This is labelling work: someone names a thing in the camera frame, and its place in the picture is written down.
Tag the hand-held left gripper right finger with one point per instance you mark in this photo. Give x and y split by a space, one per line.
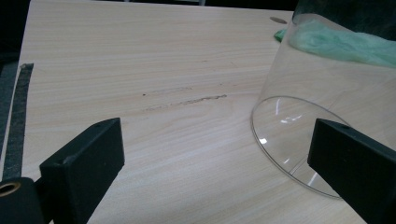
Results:
358 165

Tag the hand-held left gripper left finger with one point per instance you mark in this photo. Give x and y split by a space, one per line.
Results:
84 165

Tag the clear plastic bucket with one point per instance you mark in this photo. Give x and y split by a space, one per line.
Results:
280 124

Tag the green plastic bag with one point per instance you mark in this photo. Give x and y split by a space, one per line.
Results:
336 43

